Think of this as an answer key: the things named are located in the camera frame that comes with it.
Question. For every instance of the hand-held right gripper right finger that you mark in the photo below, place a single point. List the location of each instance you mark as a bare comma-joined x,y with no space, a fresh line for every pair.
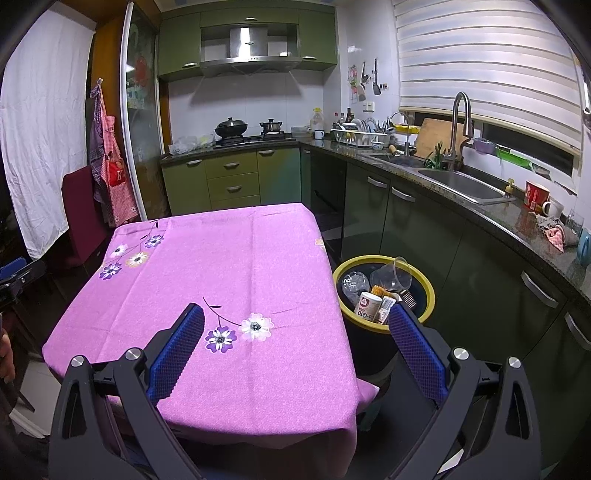
418,353

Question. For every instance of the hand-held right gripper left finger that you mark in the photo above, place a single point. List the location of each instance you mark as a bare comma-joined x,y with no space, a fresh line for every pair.
178,350

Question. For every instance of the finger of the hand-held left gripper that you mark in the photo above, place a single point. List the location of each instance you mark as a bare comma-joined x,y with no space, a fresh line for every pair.
14,267

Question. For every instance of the yellow-rimmed trash bin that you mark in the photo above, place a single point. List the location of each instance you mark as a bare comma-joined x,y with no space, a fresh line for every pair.
430,295

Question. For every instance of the white round container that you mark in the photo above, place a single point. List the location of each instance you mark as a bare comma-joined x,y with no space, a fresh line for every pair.
368,307

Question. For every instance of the clear plastic cup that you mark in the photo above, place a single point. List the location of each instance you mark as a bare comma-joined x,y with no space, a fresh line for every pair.
392,274

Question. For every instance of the clear plastic bottle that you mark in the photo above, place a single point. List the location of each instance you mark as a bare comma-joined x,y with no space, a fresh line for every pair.
355,282

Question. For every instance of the person's left hand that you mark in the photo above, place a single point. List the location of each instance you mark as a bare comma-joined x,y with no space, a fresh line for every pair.
5,357

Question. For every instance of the dark red chair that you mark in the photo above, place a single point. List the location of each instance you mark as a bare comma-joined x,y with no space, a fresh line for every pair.
83,217

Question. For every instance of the pink floral tablecloth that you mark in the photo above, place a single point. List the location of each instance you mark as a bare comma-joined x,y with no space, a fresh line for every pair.
231,277

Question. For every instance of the long green base cabinet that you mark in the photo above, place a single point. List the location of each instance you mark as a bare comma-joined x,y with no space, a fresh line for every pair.
438,240

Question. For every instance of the red checked apron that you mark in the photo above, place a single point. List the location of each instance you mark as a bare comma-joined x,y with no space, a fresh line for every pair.
117,184

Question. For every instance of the purple checked apron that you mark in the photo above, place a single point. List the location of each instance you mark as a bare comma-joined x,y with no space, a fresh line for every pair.
96,138

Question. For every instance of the white hanging cloth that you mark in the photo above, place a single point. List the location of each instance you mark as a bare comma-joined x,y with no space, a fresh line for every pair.
41,115

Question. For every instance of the dark stone countertop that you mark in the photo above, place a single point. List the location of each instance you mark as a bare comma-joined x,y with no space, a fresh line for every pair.
508,221

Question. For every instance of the green base cabinet with drawers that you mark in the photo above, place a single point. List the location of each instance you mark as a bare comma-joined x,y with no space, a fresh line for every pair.
231,184

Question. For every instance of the steel sink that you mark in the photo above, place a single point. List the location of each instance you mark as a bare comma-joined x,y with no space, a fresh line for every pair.
461,182

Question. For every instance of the pink dish cloth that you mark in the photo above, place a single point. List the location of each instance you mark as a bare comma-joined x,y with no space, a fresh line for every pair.
556,235

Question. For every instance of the brass soap pump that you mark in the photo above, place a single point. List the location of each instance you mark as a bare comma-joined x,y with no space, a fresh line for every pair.
510,189

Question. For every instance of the red printed paper cup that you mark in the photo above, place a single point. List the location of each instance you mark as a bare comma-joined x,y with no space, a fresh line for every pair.
535,196

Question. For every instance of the blue cup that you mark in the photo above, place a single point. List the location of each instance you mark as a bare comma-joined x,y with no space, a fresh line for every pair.
585,249

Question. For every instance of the white ceramic mug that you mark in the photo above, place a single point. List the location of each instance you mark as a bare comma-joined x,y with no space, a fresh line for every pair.
554,208

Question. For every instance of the clear drinking glass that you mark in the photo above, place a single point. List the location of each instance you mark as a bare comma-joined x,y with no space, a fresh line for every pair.
575,224

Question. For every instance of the clear plastic bags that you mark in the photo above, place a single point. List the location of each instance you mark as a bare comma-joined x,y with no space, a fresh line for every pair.
189,144

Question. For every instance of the small curved faucet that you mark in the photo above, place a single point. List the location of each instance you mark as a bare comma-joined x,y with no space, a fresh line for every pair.
407,138

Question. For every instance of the purple drain basket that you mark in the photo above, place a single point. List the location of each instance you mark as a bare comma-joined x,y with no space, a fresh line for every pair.
485,146

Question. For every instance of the wooden cutting board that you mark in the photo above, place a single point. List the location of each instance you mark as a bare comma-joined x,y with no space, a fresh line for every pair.
436,136

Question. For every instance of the glass sliding door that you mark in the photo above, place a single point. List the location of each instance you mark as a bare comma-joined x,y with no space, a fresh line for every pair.
143,92

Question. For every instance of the green plastic tray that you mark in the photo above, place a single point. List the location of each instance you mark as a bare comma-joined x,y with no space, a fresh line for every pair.
515,158

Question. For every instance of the white dish rack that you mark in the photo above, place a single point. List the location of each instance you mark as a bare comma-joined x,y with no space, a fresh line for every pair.
360,137

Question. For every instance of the yellow sponge rack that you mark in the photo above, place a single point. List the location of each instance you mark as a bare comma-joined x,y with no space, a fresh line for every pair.
405,129

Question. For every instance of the black gas stove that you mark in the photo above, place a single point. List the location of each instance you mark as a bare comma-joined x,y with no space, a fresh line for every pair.
254,139

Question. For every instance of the black wok with lid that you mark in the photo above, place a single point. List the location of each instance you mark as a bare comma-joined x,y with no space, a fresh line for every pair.
231,128

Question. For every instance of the dark window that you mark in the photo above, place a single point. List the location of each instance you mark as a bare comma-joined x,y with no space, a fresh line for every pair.
554,154

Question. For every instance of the steel pot with lid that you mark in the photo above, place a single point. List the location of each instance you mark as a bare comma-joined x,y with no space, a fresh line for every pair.
270,127

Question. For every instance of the dark sauce bottle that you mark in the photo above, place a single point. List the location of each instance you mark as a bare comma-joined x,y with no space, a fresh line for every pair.
349,117

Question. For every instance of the cooking oil bottle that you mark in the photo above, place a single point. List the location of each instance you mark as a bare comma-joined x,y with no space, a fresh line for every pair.
317,121

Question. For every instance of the tall steel faucet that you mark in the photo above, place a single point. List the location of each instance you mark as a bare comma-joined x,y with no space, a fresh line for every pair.
461,99

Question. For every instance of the black hanging spatula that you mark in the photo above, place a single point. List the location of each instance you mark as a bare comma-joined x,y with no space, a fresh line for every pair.
376,87

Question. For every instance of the pink hanging utensil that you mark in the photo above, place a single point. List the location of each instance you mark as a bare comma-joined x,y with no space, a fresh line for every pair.
353,78

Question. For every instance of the white window blind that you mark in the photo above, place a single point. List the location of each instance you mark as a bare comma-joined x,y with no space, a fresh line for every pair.
485,60

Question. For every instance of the steel range hood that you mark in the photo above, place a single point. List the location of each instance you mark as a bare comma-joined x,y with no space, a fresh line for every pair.
249,44

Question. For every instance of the green wall cabinets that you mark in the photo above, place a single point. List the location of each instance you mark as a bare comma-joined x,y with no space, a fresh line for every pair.
178,41

